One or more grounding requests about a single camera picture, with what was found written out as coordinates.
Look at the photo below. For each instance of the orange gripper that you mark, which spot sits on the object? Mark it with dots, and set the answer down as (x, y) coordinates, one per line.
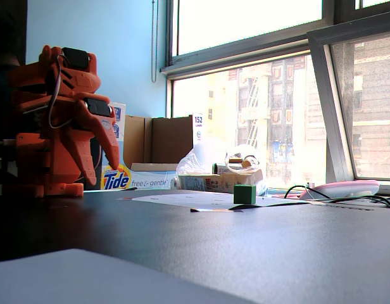
(91, 124)

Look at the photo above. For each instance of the green cube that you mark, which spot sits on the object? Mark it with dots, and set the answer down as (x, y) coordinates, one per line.
(244, 193)

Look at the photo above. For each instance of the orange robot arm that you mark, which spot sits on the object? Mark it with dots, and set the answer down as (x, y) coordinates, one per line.
(49, 126)

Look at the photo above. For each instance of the white numbered grid paper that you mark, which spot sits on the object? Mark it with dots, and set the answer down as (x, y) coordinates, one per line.
(188, 199)

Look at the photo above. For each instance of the black box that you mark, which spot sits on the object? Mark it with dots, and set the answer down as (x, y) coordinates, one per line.
(96, 177)

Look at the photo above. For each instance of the Tide detergent cardboard box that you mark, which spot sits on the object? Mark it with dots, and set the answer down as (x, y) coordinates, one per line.
(144, 158)

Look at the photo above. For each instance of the pink tape piece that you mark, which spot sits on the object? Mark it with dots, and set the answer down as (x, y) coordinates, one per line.
(125, 198)
(214, 210)

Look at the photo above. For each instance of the clear plastic bag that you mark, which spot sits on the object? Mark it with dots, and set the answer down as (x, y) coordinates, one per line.
(207, 155)

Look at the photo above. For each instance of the printed carton box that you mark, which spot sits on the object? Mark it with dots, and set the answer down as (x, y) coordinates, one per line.
(214, 183)

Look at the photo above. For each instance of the grey open window sash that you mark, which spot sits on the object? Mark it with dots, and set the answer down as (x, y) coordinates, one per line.
(334, 126)

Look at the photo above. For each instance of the pink white flat device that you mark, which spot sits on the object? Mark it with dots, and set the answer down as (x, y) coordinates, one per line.
(340, 187)

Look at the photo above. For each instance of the grey window frame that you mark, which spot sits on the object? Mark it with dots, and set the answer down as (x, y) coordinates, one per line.
(245, 47)

